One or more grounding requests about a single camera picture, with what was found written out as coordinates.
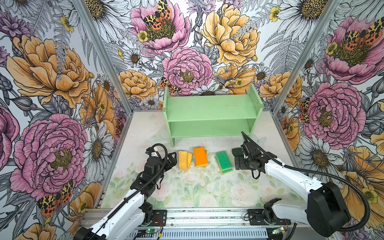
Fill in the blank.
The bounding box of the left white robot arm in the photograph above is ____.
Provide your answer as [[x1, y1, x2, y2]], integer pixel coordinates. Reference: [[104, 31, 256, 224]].
[[74, 150, 177, 240]]

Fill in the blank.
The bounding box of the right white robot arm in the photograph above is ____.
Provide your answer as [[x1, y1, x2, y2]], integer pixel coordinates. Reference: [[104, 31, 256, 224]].
[[232, 141, 351, 237]]

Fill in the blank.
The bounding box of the light green wooden shelf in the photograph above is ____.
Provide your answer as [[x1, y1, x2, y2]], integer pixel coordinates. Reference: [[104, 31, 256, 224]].
[[163, 86, 264, 146]]

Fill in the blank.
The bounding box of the yellow cellulose sponge front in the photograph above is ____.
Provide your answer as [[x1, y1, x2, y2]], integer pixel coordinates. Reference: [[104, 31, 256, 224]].
[[179, 151, 188, 172]]

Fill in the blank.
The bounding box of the yellow cellulose sponge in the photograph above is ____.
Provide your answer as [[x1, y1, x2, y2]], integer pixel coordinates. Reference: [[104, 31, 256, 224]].
[[179, 151, 188, 172], [187, 153, 193, 170]]

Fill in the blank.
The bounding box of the light green scrub sponge top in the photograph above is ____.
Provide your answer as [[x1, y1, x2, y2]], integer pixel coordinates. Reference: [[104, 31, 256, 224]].
[[216, 151, 233, 174]]

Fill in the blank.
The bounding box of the light green scrub sponge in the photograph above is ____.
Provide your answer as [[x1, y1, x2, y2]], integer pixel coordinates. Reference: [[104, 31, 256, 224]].
[[216, 151, 233, 174], [216, 158, 233, 174]]

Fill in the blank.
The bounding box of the light green scrub sponge bottom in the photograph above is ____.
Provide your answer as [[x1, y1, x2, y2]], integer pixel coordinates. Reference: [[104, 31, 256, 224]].
[[216, 158, 233, 174]]

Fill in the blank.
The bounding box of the yellow cellulose sponge back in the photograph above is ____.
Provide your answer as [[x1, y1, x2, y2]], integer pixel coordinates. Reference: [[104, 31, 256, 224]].
[[187, 153, 193, 170]]

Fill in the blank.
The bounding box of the orange scrub sponge top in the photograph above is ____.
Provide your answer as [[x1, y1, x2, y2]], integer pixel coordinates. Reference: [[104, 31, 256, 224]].
[[194, 147, 209, 168]]

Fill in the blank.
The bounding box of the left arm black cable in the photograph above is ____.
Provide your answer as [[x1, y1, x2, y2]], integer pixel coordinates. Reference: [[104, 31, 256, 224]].
[[89, 143, 169, 238]]

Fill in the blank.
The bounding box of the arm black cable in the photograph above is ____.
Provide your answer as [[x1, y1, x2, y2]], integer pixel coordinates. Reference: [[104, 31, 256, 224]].
[[89, 143, 169, 238], [241, 131, 371, 232]]

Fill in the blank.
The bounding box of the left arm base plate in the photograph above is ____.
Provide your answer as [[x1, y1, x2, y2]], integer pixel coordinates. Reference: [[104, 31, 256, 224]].
[[141, 210, 168, 227]]

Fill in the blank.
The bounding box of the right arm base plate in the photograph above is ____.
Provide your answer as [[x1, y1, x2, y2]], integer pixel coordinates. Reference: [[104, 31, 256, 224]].
[[244, 209, 292, 226]]

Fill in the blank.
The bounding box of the aluminium front rail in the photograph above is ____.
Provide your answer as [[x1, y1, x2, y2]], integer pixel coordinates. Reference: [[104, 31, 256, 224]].
[[78, 207, 335, 230]]

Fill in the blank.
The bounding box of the white slotted cable duct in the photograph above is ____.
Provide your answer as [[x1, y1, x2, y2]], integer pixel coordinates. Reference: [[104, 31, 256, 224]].
[[125, 229, 269, 240]]

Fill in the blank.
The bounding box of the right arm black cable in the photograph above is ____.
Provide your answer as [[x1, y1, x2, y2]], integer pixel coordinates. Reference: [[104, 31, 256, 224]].
[[241, 131, 371, 232]]

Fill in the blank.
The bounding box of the left aluminium corner post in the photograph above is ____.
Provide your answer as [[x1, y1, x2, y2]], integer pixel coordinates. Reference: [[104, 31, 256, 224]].
[[74, 1, 133, 117]]

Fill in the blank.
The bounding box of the aluminium corner post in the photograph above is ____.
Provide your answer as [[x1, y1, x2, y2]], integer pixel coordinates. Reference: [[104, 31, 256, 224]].
[[74, 1, 133, 117], [272, 0, 341, 115]]

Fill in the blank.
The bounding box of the right aluminium corner post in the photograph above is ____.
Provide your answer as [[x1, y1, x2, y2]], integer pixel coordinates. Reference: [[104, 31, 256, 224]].
[[272, 0, 341, 115]]

